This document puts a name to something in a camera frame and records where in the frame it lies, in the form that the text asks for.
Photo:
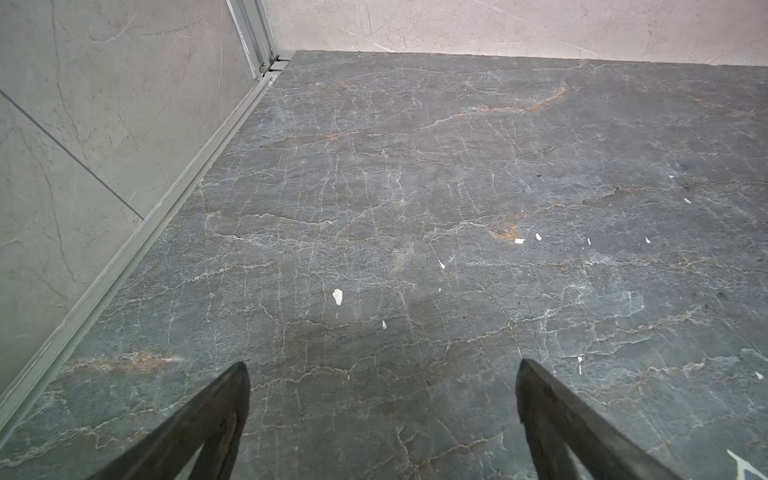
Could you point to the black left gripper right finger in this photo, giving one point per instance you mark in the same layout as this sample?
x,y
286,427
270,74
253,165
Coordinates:
x,y
559,425

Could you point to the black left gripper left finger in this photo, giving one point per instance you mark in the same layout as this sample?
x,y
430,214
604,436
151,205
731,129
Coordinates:
x,y
206,429

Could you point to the aluminium frame rail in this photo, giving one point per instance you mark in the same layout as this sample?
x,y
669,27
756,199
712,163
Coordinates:
x,y
111,111

